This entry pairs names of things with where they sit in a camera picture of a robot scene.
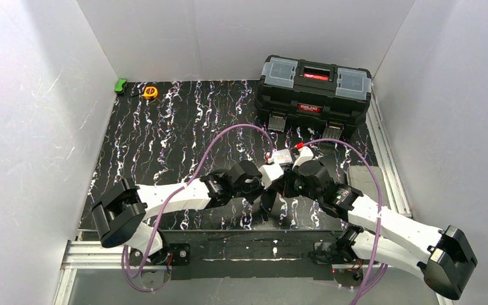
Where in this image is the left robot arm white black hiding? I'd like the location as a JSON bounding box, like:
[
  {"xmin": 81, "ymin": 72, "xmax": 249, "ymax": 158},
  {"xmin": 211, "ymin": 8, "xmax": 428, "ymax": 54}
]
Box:
[{"xmin": 91, "ymin": 160, "xmax": 284, "ymax": 262}]

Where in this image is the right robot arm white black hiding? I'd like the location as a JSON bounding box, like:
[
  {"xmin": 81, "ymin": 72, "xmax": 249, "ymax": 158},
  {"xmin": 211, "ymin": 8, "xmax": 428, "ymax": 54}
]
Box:
[{"xmin": 259, "ymin": 160, "xmax": 478, "ymax": 301}]

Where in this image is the white card on table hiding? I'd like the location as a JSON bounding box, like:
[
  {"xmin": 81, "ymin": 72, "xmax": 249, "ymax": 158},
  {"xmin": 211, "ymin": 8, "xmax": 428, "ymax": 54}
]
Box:
[{"xmin": 267, "ymin": 149, "xmax": 293, "ymax": 165}]

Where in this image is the grey foam pad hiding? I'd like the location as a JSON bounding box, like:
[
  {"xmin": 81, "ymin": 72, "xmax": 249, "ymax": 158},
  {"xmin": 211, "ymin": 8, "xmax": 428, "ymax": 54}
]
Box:
[{"xmin": 347, "ymin": 165, "xmax": 387, "ymax": 201}]

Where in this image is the yellow tape measure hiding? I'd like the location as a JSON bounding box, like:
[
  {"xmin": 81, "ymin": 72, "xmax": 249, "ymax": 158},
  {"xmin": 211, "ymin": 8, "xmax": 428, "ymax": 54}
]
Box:
[{"xmin": 142, "ymin": 86, "xmax": 158, "ymax": 100}]

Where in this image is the green small object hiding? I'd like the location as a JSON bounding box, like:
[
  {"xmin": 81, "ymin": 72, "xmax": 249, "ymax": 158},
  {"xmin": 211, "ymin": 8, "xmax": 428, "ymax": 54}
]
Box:
[{"xmin": 114, "ymin": 79, "xmax": 128, "ymax": 95}]

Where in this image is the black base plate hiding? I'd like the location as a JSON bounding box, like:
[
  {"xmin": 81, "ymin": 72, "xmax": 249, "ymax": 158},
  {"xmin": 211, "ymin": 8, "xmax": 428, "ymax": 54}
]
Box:
[{"xmin": 146, "ymin": 230, "xmax": 362, "ymax": 280}]

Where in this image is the black toolbox with red handle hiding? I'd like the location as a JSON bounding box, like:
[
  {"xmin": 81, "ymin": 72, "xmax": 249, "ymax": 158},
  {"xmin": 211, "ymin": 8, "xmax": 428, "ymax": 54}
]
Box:
[{"xmin": 254, "ymin": 55, "xmax": 372, "ymax": 141}]

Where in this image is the aluminium frame rail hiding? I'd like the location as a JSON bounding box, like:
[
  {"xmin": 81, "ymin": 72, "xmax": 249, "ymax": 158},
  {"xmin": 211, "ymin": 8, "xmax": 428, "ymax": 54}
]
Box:
[{"xmin": 366, "ymin": 96, "xmax": 412, "ymax": 218}]

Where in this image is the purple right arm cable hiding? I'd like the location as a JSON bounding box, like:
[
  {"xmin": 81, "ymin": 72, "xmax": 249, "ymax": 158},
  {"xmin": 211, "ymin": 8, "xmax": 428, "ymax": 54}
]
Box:
[{"xmin": 299, "ymin": 138, "xmax": 389, "ymax": 305}]

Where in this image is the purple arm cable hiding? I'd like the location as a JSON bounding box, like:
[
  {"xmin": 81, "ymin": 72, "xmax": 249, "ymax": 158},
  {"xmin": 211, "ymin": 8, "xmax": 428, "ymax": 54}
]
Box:
[
  {"xmin": 121, "ymin": 123, "xmax": 275, "ymax": 294},
  {"xmin": 299, "ymin": 138, "xmax": 389, "ymax": 305}
]

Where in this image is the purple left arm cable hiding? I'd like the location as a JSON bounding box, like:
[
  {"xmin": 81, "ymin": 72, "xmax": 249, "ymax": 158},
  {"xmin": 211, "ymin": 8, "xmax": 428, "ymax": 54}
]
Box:
[{"xmin": 121, "ymin": 123, "xmax": 275, "ymax": 294}]

